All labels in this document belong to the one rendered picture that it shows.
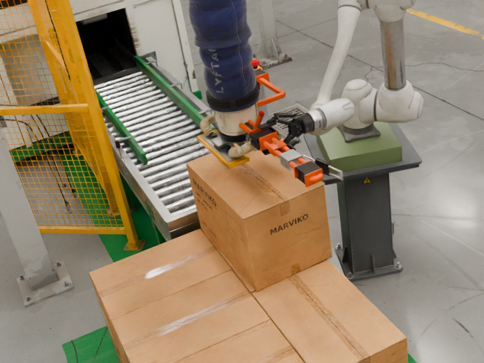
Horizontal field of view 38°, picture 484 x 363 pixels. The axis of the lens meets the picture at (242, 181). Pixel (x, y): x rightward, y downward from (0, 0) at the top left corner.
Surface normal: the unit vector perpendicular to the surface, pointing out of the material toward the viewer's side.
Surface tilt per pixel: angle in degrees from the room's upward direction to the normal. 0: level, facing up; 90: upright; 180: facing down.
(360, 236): 90
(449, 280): 0
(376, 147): 2
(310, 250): 90
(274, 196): 0
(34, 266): 90
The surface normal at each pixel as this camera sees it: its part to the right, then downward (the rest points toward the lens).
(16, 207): 0.42, 0.43
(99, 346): -0.15, -0.84
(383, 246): 0.11, 0.51
